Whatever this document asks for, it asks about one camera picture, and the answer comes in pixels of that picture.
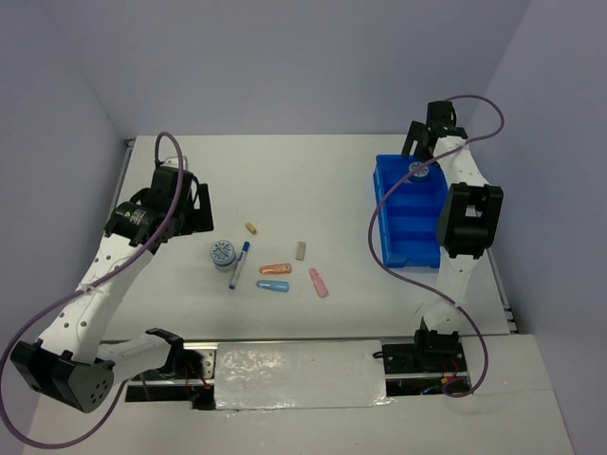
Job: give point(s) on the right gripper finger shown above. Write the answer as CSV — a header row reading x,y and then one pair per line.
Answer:
x,y
416,140
425,146

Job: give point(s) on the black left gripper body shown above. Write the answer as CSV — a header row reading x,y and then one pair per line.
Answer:
x,y
186,209

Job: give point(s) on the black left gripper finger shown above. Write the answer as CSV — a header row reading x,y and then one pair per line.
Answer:
x,y
203,214
182,225

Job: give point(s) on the blue white ink jar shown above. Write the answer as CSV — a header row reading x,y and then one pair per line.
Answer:
x,y
223,256

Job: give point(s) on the orange correction tape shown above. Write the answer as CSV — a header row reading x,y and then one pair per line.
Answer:
x,y
276,269

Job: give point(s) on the blue correction tape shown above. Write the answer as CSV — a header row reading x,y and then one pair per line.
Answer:
x,y
274,286

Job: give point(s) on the pink correction tape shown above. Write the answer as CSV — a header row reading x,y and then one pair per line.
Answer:
x,y
318,283

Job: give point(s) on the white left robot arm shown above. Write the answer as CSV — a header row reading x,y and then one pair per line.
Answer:
x,y
68,361

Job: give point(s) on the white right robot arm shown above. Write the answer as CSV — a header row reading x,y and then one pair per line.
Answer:
x,y
466,228

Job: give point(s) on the blue white marker pen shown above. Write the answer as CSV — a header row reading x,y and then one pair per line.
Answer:
x,y
239,266

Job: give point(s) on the blue compartment tray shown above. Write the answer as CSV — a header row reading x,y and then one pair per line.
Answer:
x,y
408,220

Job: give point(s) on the grey eraser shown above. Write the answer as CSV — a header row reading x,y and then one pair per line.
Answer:
x,y
300,251

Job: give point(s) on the silver foil cover plate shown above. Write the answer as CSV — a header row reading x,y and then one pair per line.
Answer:
x,y
299,375

